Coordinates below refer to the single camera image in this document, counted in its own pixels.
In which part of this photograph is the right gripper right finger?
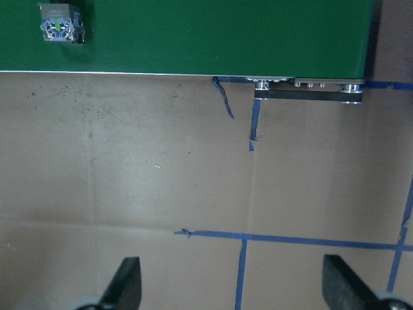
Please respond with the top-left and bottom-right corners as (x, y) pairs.
(322, 254), (380, 310)

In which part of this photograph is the green conveyor belt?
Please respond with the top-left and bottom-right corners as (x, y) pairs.
(1, 1), (374, 103)

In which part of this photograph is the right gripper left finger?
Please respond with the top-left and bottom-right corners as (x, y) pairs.
(97, 256), (142, 310)

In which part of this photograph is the yellow push button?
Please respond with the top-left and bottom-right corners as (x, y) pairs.
(37, 1), (85, 45)

